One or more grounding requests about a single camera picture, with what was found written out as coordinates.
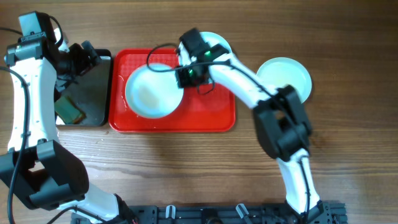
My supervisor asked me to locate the black water tray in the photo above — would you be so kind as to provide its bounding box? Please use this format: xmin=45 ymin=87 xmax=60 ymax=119
xmin=55 ymin=49 xmax=113 ymax=126

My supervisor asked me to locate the small white plate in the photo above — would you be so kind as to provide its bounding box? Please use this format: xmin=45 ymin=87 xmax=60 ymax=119
xmin=124 ymin=63 xmax=184 ymax=119

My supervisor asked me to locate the red plastic tray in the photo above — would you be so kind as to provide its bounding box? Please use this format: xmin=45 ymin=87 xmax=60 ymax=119
xmin=108 ymin=49 xmax=236 ymax=133

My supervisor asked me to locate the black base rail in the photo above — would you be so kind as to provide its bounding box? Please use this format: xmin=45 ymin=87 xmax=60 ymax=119
xmin=70 ymin=202 xmax=347 ymax=224

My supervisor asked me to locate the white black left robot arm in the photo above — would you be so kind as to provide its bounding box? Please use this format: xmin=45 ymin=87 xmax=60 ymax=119
xmin=1 ymin=11 xmax=137 ymax=223

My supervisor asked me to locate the white plate with sauce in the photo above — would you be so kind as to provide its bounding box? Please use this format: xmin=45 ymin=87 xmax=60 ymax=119
xmin=200 ymin=32 xmax=232 ymax=53

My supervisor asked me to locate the large white plate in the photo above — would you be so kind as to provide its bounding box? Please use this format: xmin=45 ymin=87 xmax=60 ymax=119
xmin=256 ymin=57 xmax=312 ymax=103

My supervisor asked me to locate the green yellow sponge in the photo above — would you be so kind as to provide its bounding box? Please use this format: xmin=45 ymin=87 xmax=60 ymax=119
xmin=54 ymin=96 xmax=86 ymax=125

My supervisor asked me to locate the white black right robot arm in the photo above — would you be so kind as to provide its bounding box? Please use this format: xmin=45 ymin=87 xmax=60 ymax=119
xmin=176 ymin=28 xmax=321 ymax=223

